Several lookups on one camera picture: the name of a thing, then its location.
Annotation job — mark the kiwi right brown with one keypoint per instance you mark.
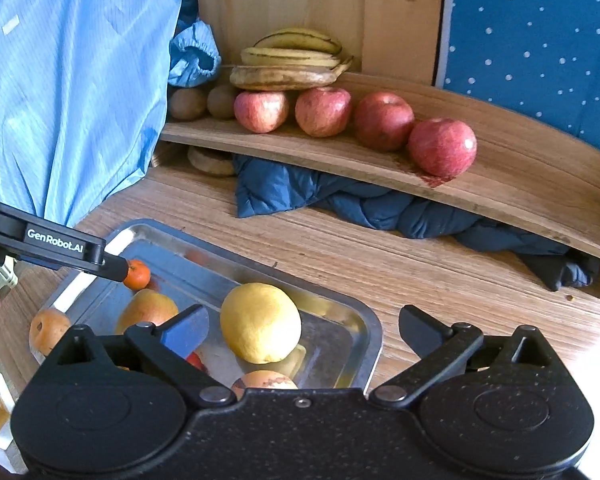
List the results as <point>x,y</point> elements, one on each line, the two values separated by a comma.
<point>220,101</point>

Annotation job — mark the yellow lemon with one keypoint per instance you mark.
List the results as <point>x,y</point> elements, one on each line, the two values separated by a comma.
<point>260,323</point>

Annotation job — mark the red cherry tomato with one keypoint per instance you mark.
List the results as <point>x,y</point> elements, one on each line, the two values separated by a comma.
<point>195,360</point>

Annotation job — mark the dark blue quilted cloth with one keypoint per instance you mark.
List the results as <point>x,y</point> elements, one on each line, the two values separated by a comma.
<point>266,187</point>

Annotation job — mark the kiwi left brown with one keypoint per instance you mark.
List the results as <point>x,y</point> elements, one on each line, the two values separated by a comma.
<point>187,104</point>

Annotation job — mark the round beige speckled melon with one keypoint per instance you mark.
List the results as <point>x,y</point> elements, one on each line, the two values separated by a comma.
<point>262,379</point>

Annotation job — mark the yellow green mango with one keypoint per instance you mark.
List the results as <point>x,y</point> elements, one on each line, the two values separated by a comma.
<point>146,306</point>

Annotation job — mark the banana bunch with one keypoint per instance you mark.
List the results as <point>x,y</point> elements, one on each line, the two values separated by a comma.
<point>291,58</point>

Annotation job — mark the beige fruit under shelf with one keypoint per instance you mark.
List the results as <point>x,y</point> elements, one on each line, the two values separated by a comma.
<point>215,163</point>

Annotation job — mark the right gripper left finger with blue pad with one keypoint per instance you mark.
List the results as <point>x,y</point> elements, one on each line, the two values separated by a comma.
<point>163,351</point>

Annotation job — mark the metal baking tray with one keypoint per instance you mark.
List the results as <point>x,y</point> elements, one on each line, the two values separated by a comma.
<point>341,337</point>

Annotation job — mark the red apple rightmost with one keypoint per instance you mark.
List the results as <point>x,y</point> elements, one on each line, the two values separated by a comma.
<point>443,147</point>

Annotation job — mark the pale red apple leftmost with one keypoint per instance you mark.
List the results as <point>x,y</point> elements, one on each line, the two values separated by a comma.
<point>261,112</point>

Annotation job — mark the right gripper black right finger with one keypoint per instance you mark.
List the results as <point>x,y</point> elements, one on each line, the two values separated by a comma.
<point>443,353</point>

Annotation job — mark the wooden desk shelf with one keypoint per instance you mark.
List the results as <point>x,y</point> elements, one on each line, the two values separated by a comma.
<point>526,174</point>

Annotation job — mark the small orange tangerine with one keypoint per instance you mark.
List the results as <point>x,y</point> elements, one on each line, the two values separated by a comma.
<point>138,276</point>

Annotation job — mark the light blue garment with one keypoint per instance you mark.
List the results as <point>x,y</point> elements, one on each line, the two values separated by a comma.
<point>84,95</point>

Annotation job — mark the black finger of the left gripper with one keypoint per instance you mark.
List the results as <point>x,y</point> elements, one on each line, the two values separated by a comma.
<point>113,268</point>

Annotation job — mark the kiwi brown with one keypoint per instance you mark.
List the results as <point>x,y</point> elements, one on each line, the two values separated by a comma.
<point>187,104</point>
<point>220,101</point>

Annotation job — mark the blue starry fabric wardrobe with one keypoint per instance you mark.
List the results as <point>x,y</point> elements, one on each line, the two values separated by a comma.
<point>539,58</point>

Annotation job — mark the small beige speckled fruit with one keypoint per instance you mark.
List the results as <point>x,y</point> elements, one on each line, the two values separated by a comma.
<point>46,330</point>

